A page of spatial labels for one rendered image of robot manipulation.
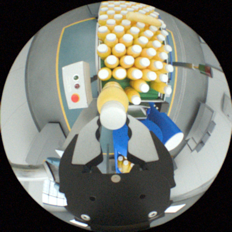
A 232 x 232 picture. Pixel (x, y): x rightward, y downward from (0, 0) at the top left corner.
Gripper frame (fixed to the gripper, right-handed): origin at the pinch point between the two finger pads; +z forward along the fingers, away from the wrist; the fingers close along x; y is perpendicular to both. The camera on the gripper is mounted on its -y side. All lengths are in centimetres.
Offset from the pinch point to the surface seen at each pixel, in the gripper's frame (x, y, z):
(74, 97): -15.4, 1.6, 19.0
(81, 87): -12.2, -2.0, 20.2
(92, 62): -33, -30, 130
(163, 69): 25.4, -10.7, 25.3
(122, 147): 3.5, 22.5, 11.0
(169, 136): 51, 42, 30
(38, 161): -135, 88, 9
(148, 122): 21.7, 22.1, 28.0
